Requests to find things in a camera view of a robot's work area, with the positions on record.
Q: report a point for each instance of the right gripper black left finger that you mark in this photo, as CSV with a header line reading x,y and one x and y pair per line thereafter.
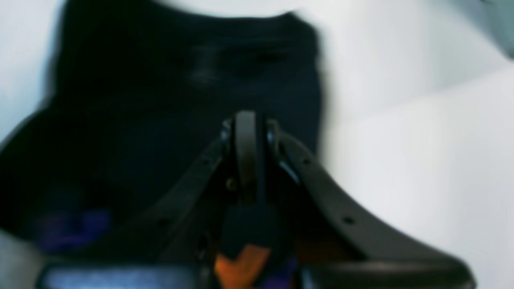
x,y
170,246

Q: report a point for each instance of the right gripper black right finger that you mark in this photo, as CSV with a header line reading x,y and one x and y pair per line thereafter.
x,y
339,244

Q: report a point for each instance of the black T-shirt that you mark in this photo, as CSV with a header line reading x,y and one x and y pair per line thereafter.
x,y
138,90

